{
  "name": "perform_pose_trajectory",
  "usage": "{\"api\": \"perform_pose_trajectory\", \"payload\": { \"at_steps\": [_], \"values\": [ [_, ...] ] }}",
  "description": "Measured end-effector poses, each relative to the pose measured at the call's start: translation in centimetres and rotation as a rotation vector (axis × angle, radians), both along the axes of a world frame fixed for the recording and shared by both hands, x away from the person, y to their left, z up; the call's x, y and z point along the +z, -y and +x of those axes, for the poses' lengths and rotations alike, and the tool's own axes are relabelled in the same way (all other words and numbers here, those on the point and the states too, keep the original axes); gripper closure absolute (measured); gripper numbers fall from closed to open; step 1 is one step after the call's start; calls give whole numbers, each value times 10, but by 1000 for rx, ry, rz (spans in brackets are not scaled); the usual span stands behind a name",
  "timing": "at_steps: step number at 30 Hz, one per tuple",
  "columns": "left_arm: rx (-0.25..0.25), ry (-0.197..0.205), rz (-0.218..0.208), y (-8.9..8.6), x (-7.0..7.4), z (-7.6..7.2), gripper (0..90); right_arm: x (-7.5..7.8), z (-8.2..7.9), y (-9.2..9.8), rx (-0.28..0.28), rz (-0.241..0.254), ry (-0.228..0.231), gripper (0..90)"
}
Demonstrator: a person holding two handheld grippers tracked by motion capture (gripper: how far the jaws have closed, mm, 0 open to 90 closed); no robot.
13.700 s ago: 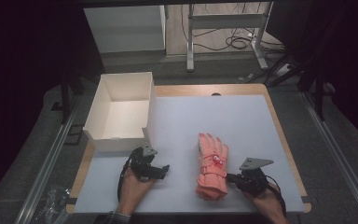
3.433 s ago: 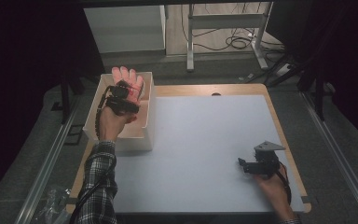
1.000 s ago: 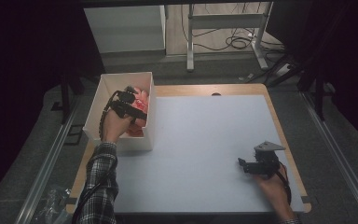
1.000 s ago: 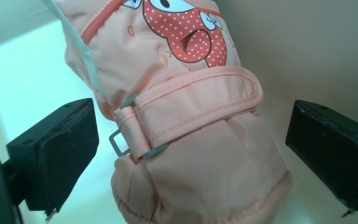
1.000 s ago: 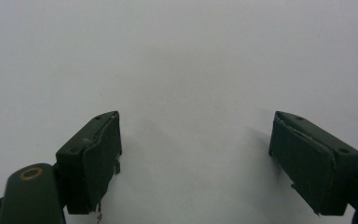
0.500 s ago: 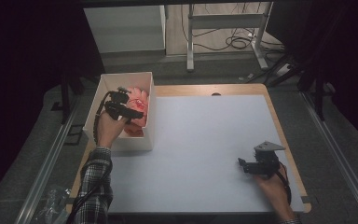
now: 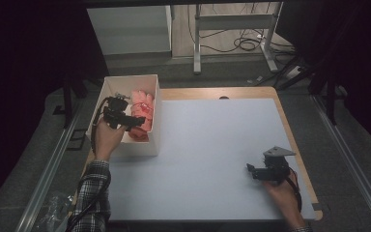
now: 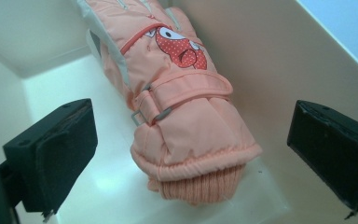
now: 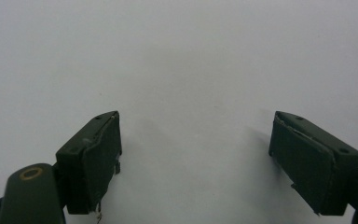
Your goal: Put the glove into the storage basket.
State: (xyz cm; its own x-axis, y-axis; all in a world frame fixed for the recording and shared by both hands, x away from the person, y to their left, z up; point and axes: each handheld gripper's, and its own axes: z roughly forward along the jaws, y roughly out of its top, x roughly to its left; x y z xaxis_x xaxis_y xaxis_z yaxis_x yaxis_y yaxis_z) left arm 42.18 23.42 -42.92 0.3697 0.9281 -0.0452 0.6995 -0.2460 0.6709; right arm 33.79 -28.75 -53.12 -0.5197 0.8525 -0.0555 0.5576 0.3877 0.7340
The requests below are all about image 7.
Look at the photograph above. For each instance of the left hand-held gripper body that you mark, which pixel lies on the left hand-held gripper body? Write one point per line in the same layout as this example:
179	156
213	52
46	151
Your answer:
116	111

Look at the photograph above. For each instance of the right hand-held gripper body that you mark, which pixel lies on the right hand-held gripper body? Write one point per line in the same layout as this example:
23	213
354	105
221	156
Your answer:
275	169

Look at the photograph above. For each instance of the pink gloves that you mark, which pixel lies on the pink gloves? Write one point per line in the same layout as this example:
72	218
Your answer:
141	108

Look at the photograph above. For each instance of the white box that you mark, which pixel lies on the white box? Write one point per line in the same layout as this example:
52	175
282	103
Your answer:
141	149

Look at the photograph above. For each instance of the person's right hand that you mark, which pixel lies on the person's right hand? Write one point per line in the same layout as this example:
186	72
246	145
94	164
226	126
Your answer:
285	196

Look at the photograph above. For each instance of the person's left hand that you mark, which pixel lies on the person's left hand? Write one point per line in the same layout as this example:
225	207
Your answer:
106	141

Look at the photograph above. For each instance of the light blue table mat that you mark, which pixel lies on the light blue table mat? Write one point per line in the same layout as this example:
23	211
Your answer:
206	154

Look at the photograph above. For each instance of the black stand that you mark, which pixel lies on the black stand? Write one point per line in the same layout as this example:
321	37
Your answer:
330	96
67	96

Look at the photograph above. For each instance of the wooden table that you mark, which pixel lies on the wooden table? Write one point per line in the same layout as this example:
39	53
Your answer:
206	93

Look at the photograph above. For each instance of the white cabinet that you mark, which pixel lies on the white cabinet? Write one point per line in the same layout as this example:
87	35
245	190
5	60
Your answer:
128	30

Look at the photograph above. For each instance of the white power strip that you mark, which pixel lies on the white power strip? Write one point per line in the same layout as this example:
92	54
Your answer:
293	72

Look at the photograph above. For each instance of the clear plastic bag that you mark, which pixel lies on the clear plastic bag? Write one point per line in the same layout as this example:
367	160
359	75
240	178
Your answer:
53	212

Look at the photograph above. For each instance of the white metal stand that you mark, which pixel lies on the white metal stand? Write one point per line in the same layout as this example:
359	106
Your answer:
232	22

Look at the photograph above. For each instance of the aluminium rail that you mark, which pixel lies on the aluminium rail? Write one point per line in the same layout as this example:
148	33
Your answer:
45	180
351	154

